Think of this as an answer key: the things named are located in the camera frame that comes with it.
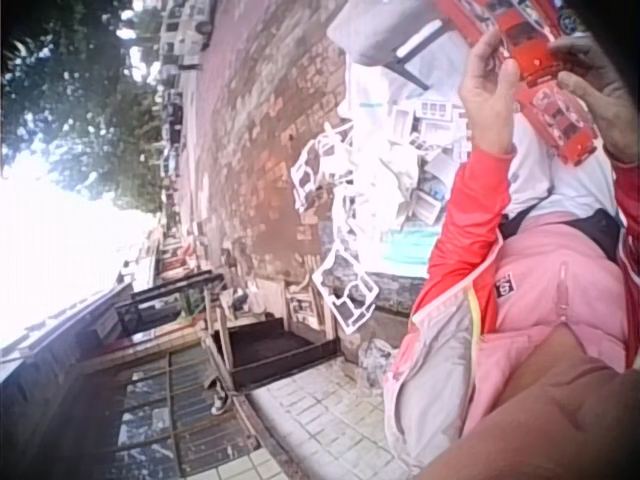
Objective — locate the person's right hand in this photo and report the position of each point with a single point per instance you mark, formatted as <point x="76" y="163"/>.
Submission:
<point x="607" y="95"/>

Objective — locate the red printed cardboard sheet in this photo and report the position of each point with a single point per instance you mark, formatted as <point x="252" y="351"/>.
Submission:
<point x="530" y="55"/>

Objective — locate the clear plastic bag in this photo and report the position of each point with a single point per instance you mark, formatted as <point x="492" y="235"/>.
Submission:
<point x="374" y="361"/>

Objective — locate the person's right fingers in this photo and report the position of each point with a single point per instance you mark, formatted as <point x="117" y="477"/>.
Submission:
<point x="575" y="85"/>

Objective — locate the person's legs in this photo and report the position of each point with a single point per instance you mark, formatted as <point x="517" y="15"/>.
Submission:
<point x="555" y="175"/>

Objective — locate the row of parked cars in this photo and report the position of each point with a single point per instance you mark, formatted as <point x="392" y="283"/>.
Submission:
<point x="177" y="100"/>

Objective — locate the teal mat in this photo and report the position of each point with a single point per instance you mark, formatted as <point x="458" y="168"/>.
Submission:
<point x="407" y="247"/>

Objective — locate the person's left hand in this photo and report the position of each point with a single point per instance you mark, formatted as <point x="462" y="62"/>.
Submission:
<point x="487" y="100"/>

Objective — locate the heap of white cardboard scraps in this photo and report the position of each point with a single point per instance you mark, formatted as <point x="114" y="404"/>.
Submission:
<point x="400" y="150"/>

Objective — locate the metal barred gate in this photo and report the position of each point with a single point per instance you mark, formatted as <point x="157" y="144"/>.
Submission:
<point x="170" y="415"/>

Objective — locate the dark wooden table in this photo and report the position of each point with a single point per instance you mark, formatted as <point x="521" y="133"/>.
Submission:
<point x="270" y="350"/>

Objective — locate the white die-cut cardboard frame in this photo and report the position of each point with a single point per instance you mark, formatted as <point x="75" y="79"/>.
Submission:
<point x="345" y="300"/>
<point x="312" y="170"/>

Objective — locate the green trees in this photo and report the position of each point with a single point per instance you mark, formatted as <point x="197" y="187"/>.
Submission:
<point x="85" y="95"/>

